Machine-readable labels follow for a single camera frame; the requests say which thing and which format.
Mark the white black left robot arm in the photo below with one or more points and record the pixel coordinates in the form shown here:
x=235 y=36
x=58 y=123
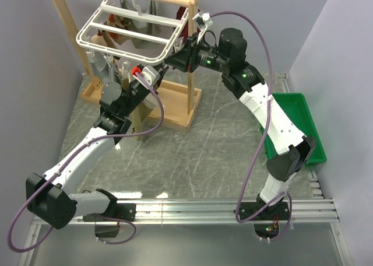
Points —
x=51 y=196

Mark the grey underwear hanging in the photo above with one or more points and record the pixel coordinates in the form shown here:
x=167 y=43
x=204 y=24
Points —
x=103 y=66

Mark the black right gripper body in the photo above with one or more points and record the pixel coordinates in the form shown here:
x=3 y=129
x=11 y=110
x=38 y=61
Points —
x=201 y=56

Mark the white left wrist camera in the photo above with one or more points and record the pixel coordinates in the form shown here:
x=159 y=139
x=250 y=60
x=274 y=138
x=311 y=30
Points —
x=146 y=75

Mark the tan underwear with white waistband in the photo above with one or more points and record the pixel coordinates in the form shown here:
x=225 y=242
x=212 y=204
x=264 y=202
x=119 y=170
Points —
x=143 y=110

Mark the brown patterned underwear hanging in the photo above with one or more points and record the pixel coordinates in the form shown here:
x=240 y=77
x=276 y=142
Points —
x=111 y=39

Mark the green plastic bin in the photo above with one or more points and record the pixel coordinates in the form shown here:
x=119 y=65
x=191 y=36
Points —
x=295 y=107

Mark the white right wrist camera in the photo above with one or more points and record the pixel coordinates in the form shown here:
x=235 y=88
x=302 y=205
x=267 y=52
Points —
x=203 y=21

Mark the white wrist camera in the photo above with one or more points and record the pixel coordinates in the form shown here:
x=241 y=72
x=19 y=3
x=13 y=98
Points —
x=146 y=75
x=203 y=21

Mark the dark red underwear hanging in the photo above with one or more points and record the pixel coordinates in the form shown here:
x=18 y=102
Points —
x=184 y=32

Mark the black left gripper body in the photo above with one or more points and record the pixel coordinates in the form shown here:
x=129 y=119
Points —
x=136 y=95

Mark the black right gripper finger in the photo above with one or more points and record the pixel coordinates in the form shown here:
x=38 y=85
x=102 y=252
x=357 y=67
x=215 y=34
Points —
x=183 y=54
x=179 y=63

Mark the aluminium mounting rail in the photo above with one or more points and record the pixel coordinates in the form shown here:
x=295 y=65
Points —
x=201 y=232

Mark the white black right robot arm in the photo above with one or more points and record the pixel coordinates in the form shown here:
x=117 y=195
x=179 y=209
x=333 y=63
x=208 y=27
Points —
x=244 y=81

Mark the white plastic clip hanger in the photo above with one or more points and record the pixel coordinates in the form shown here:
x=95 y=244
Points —
x=160 y=12

